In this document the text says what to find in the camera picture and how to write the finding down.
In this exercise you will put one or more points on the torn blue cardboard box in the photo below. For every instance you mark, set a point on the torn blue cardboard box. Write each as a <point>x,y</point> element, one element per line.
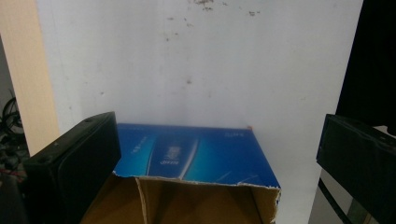
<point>199,168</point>

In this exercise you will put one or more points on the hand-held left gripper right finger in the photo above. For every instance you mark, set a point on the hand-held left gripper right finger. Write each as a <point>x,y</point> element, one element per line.
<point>358,158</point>

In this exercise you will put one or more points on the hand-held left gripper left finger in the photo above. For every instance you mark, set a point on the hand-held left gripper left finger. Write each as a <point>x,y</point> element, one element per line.
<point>71,174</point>

